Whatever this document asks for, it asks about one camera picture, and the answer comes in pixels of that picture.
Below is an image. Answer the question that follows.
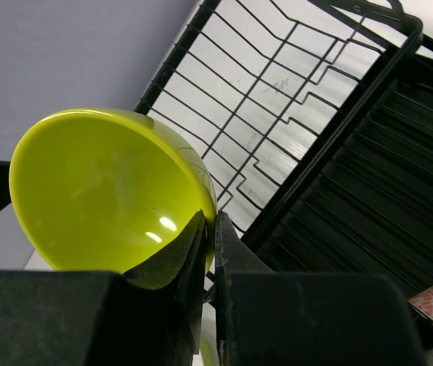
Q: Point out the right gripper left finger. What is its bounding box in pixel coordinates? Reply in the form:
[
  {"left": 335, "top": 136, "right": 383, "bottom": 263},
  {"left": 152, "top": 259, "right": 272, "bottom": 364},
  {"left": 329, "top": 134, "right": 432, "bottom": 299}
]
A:
[{"left": 0, "top": 213, "right": 206, "bottom": 365}]

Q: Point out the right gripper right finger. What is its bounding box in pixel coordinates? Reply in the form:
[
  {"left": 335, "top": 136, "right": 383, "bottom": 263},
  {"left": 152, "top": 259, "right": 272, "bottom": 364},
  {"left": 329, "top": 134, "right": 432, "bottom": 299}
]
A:
[{"left": 215, "top": 212, "right": 426, "bottom": 365}]

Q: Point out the green bowl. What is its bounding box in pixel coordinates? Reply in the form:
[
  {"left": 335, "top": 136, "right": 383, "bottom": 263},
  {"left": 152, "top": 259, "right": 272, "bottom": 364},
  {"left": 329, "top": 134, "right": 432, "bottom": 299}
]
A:
[{"left": 8, "top": 108, "right": 217, "bottom": 273}]

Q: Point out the black dish rack tray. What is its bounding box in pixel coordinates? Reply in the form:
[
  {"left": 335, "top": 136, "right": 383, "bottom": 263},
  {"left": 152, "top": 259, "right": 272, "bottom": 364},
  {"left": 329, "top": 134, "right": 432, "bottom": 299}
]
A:
[{"left": 243, "top": 37, "right": 433, "bottom": 345}]

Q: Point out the white square bowl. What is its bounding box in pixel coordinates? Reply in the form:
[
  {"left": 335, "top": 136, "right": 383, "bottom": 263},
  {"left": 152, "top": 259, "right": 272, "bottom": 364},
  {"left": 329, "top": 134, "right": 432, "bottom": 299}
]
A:
[{"left": 200, "top": 338, "right": 220, "bottom": 366}]

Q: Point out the black wire plate rack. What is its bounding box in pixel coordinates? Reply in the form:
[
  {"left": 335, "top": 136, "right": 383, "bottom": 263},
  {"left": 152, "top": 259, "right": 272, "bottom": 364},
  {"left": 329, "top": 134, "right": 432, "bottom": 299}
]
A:
[{"left": 136, "top": 1, "right": 423, "bottom": 235}]

